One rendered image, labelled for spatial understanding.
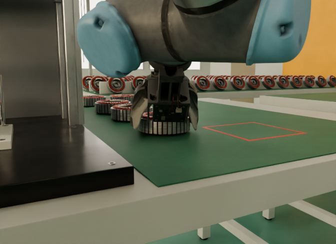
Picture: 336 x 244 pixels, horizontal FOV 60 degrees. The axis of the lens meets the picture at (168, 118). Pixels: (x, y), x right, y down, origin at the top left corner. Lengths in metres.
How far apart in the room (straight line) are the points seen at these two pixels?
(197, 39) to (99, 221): 0.19
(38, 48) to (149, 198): 0.55
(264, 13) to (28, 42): 0.62
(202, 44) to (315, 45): 3.69
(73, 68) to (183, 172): 0.34
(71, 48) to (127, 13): 0.33
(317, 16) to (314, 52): 0.40
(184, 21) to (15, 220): 0.22
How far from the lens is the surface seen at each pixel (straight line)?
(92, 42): 0.31
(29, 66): 0.77
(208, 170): 0.38
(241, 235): 1.39
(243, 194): 0.38
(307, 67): 3.98
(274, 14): 0.23
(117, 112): 0.75
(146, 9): 0.29
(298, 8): 0.24
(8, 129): 0.54
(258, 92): 2.26
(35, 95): 0.77
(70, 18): 0.63
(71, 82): 0.61
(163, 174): 0.36
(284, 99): 1.65
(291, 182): 0.43
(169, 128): 0.57
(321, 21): 3.93
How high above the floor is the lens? 0.87
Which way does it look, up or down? 9 degrees down
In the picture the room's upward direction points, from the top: straight up
